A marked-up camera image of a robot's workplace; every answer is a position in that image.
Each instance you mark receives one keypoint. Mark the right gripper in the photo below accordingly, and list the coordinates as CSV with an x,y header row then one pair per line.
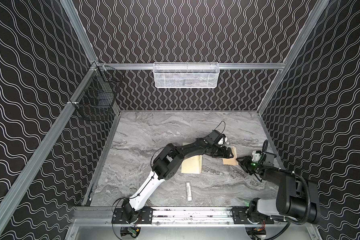
x,y
246,163

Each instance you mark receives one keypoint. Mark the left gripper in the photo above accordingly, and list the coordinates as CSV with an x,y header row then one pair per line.
x,y
221,150

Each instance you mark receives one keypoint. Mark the tan letter paper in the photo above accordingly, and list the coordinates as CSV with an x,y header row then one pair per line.
x,y
232,161

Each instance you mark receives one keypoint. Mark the cream envelope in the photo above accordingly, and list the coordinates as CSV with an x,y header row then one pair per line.
x,y
192,165

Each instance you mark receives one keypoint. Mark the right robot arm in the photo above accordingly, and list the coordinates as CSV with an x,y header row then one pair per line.
x,y
297,199

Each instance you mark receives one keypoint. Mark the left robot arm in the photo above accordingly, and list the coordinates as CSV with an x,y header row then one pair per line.
x,y
166,164

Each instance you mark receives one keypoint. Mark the white glue stick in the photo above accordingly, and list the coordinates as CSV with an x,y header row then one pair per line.
x,y
189,192

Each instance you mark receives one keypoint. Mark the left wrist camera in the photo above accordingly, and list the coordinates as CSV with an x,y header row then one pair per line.
x,y
222,140

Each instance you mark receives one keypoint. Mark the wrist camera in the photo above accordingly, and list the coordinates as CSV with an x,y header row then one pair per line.
x,y
256,156
222,140

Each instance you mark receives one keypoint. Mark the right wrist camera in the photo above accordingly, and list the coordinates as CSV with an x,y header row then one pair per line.
x,y
256,156

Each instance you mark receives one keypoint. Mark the white wire mesh basket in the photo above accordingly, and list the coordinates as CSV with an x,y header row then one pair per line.
x,y
183,75

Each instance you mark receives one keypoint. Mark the black wire basket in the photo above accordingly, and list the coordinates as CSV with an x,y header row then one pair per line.
x,y
95,103

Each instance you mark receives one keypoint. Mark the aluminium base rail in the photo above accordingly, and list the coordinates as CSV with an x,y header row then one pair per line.
x,y
168,217

